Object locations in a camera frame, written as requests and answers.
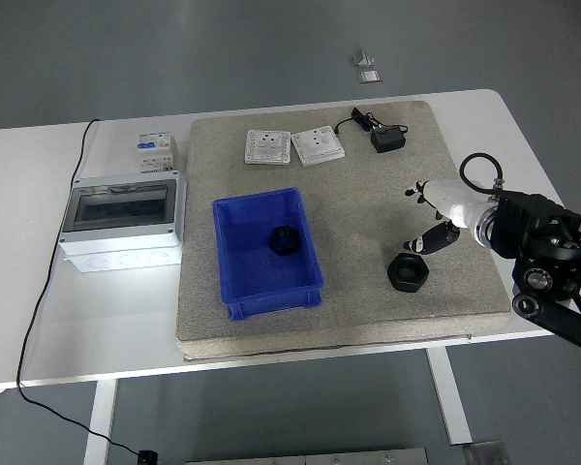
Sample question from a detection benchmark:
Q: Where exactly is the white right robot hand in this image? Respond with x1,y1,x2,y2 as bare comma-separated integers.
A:
403,177,488,256

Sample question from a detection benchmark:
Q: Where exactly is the large black hex nut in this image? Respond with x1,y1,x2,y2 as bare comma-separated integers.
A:
386,251,430,294

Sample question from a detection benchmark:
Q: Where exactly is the small black hex nut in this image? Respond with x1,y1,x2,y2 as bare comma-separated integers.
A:
269,225,300,257

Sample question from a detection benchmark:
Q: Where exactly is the blue plastic box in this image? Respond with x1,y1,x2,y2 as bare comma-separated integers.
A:
211,187,324,322

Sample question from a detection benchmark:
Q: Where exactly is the grey distribution box clear lid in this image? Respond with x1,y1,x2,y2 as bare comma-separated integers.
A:
57,170,188,274

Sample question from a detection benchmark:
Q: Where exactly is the black power adapter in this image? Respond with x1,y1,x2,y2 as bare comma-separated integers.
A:
370,126,408,155

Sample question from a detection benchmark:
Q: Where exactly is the grey-brown mat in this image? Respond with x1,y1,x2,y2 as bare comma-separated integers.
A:
175,100,510,362

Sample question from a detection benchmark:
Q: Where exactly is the white square socket panel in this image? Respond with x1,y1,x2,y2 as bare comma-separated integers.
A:
243,129,292,167

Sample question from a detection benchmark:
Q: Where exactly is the white table leg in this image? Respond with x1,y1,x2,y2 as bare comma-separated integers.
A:
425,347,474,446
82,380,120,465

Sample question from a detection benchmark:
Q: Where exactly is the grey metal floor plate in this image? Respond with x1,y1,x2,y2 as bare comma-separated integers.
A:
462,439,509,465

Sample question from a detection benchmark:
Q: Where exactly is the grey metal bar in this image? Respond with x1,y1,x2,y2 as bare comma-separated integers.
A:
186,447,428,465

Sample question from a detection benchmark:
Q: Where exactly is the white blue circuit breaker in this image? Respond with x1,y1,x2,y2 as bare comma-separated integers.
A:
136,134,179,174

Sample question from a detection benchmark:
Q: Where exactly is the black adapter cord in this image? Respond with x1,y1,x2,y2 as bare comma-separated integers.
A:
334,107,410,138

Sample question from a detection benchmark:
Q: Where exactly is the white socket panel with switch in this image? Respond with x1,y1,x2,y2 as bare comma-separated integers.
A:
290,125,346,168

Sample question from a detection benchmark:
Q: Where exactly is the long black cable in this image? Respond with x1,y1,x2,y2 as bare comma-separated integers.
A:
16,118,141,455

